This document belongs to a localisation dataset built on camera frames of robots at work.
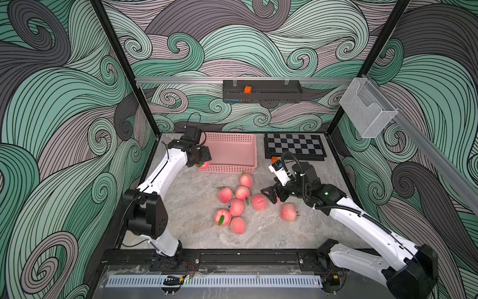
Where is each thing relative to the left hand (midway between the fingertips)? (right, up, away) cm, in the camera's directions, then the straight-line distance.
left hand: (203, 156), depth 86 cm
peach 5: (+26, -21, -3) cm, 34 cm away
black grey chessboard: (+59, +5, +24) cm, 63 cm away
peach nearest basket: (+21, -12, +5) cm, 25 cm away
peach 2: (+16, -23, -3) cm, 28 cm away
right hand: (+30, -11, -10) cm, 34 cm away
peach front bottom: (+16, -29, -9) cm, 35 cm away
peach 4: (+18, -18, +2) cm, 25 cm away
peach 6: (+31, -15, -20) cm, 40 cm away
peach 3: (+10, -19, 0) cm, 21 cm away
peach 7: (+39, -25, -6) cm, 46 cm away
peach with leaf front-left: (+9, -27, -7) cm, 29 cm away
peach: (+1, -4, -4) cm, 6 cm away
